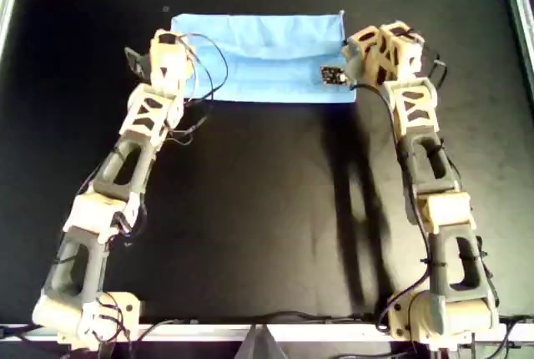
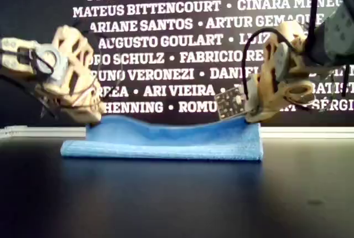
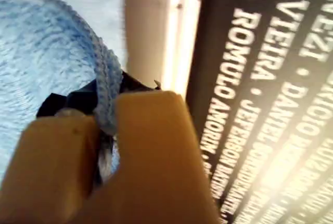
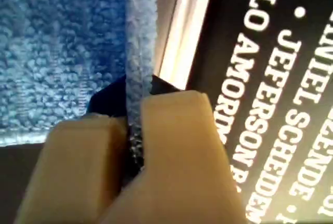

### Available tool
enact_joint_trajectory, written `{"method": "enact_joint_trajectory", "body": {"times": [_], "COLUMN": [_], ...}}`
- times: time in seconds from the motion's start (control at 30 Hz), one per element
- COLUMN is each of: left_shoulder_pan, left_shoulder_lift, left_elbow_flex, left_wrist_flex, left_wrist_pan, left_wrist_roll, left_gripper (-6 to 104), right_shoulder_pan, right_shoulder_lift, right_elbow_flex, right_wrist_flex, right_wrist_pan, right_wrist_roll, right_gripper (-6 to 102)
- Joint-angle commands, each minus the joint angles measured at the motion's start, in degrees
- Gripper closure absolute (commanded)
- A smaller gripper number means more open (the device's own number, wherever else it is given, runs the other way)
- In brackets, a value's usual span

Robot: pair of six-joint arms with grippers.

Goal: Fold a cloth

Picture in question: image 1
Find grey triangular stand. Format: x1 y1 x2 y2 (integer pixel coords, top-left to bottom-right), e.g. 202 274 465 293
235 324 290 359

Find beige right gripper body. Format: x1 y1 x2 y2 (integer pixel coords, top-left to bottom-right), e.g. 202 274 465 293
354 24 387 85

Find right arm servo wires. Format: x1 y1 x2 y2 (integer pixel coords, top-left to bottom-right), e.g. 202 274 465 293
425 52 451 89

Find grey camera bracket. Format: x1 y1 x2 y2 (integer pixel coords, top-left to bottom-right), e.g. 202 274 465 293
342 37 362 83

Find blue microfibre cloth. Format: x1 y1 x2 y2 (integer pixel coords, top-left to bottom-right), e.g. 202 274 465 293
169 9 356 105

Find long black cable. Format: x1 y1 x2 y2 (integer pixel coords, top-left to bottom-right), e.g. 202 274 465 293
133 311 379 346

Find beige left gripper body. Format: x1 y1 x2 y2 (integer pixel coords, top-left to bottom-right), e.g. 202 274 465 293
149 29 197 67

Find black camera cable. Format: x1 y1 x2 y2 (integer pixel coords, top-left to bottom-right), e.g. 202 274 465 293
349 82 435 333

